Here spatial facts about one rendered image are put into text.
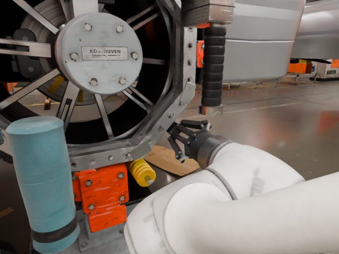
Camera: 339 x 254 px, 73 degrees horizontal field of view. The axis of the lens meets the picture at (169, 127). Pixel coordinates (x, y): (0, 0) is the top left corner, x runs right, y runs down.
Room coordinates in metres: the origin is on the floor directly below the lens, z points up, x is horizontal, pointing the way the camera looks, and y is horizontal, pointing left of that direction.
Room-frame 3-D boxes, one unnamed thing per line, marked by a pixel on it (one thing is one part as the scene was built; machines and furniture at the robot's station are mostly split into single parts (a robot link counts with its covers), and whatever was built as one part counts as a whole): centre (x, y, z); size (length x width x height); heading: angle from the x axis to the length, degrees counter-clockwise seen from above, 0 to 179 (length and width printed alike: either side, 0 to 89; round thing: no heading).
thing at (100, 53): (0.48, 0.15, 0.85); 0.21 x 0.14 x 0.14; 27
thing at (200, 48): (0.69, -0.10, 0.85); 0.09 x 0.08 x 0.07; 117
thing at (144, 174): (0.68, 0.12, 0.51); 0.29 x 0.06 x 0.06; 27
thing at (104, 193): (0.58, 0.20, 0.48); 0.16 x 0.12 x 0.17; 27
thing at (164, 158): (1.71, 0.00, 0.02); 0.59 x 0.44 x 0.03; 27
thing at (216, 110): (0.41, -0.08, 0.83); 0.04 x 0.04 x 0.16
